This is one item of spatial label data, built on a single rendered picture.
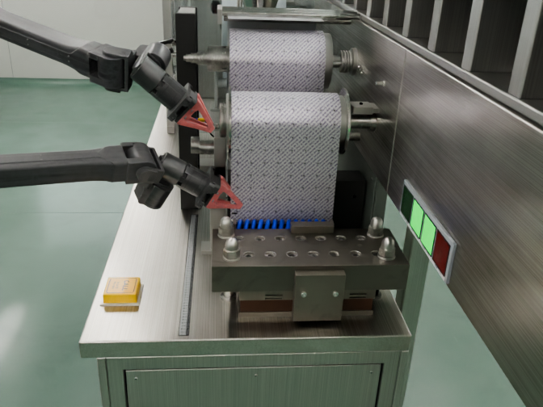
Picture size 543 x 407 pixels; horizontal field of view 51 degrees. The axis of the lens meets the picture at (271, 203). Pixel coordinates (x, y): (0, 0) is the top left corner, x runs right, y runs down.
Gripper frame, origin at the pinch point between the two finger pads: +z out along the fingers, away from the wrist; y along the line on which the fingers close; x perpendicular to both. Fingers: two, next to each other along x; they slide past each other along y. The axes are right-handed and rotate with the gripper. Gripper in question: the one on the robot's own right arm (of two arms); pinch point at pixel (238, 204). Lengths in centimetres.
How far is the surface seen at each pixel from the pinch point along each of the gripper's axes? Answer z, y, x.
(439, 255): 21, 42, 24
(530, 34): 4, 51, 56
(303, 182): 9.7, 0.3, 11.9
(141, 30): -56, -556, -86
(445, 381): 130, -57, -49
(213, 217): -1.3, -7.8, -9.1
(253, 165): -2.0, 0.2, 9.7
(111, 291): -16.0, 12.5, -26.2
